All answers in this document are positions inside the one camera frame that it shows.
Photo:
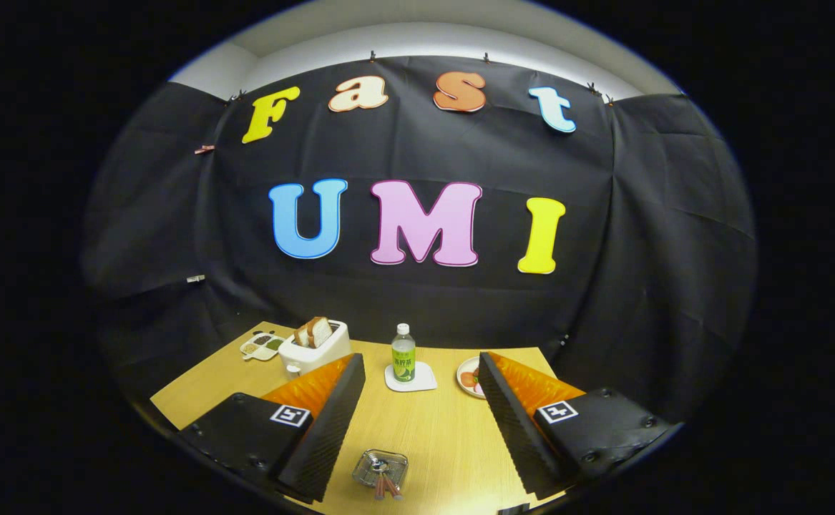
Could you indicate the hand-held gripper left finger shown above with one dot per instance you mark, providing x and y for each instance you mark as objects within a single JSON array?
[{"x": 328, "y": 429}]

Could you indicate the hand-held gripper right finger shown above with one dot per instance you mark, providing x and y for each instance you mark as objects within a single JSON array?
[{"x": 514, "y": 429}]

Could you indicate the plate of toy food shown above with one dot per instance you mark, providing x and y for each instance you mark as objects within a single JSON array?
[{"x": 469, "y": 378}]

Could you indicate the white toaster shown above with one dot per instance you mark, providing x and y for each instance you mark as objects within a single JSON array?
[{"x": 303, "y": 359}]

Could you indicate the bread slice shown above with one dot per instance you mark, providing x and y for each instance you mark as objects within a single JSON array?
[
  {"x": 320, "y": 332},
  {"x": 302, "y": 336}
]

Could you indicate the white coaster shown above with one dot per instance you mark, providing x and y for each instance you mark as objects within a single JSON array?
[{"x": 426, "y": 380}]

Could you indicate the green label drink bottle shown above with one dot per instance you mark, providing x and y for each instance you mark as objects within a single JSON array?
[{"x": 403, "y": 357}]

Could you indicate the white divided seasoning dish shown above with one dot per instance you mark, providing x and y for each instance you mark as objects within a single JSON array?
[{"x": 261, "y": 346}]

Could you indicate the pink cloth clip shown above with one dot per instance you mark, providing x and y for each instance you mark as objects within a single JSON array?
[{"x": 204, "y": 149}]

